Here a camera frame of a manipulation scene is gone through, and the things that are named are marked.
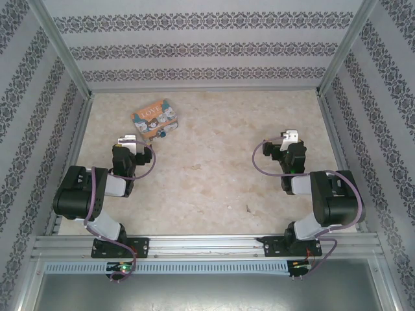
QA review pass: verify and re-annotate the colourful patterned pouch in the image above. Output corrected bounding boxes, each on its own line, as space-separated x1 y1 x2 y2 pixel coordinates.
132 98 180 143

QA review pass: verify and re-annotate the small controller board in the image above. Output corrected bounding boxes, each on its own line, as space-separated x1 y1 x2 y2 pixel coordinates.
289 258 313 278
106 262 136 277

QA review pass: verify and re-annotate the grey metal panel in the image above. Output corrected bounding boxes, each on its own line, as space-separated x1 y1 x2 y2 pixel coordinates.
19 259 400 311

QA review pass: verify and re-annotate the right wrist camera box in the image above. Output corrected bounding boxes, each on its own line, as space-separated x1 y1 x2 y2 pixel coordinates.
280 128 301 150

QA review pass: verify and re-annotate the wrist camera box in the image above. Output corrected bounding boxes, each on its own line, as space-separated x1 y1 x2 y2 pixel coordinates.
117 133 139 153
280 128 301 150

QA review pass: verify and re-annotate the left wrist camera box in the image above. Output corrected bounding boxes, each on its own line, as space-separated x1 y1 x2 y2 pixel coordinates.
117 133 139 153

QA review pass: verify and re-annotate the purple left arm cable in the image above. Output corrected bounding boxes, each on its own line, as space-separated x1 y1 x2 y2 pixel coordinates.
83 139 157 241

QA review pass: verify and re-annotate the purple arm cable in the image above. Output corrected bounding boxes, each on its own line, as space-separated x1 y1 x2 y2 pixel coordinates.
252 137 363 241
83 139 157 241

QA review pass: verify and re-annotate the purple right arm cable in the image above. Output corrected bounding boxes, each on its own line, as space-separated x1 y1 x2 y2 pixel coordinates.
252 137 363 241

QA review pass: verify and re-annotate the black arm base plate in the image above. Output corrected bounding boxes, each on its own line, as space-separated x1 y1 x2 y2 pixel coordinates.
255 235 324 259
90 237 150 260

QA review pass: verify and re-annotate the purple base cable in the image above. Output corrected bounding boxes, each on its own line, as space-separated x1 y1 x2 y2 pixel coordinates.
109 252 138 283
300 238 338 281

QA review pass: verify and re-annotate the wide aluminium mounting rail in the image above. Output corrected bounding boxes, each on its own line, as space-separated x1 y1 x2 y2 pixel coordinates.
31 232 387 260

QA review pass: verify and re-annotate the aluminium frame post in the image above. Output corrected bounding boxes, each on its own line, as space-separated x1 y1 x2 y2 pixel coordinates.
316 0 379 97
27 0 94 98

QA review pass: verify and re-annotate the slotted grey cable duct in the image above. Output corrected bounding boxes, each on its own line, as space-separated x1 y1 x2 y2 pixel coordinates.
43 260 290 275

